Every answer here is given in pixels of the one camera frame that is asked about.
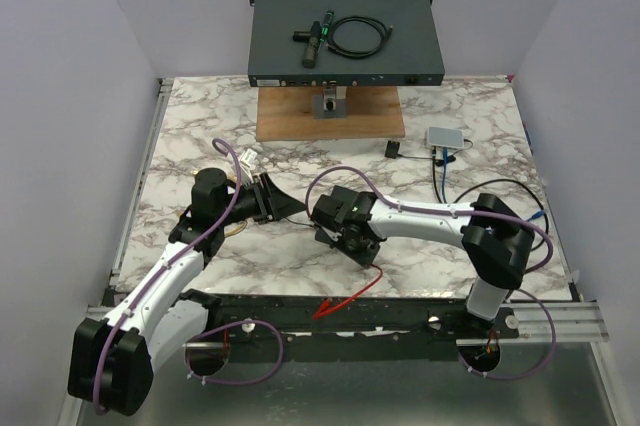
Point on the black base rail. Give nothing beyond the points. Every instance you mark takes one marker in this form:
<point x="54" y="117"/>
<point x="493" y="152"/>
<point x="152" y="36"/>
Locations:
<point x="260" y="329"/>

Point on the wooden board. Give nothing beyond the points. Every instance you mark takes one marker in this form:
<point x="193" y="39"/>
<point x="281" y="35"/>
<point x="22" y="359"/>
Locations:
<point x="285" y="114"/>

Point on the small black power adapter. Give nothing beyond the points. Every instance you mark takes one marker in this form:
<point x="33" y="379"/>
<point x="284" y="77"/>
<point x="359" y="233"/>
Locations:
<point x="306" y="224"/>

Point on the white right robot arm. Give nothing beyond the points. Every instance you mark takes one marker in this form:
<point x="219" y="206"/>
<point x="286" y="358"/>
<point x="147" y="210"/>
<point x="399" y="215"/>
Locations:
<point x="494" y="237"/>

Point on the black network switch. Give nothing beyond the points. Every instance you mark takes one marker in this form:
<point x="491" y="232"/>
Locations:
<point x="353" y="240"/>

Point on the white grey small switch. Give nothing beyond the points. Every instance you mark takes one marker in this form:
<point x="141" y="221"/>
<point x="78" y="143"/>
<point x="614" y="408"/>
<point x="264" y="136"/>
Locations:
<point x="441" y="137"/>

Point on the grey rack unit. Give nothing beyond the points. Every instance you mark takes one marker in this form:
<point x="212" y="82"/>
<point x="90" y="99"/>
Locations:
<point x="370" y="43"/>

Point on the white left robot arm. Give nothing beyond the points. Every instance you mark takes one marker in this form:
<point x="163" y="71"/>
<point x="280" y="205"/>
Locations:
<point x="114" y="359"/>

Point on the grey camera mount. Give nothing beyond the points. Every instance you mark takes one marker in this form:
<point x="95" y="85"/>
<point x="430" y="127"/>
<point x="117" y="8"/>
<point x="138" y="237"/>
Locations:
<point x="330" y="104"/>

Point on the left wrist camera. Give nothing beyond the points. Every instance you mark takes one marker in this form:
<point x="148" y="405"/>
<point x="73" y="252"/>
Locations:
<point x="248" y="161"/>

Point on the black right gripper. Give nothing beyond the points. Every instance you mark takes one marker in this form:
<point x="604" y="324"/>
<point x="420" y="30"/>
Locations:
<point x="339" y="232"/>

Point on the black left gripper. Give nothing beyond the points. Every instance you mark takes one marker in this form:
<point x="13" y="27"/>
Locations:
<point x="273" y="203"/>

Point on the black power adapter with cable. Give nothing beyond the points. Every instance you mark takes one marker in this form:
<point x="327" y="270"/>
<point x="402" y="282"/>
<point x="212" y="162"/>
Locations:
<point x="393" y="147"/>

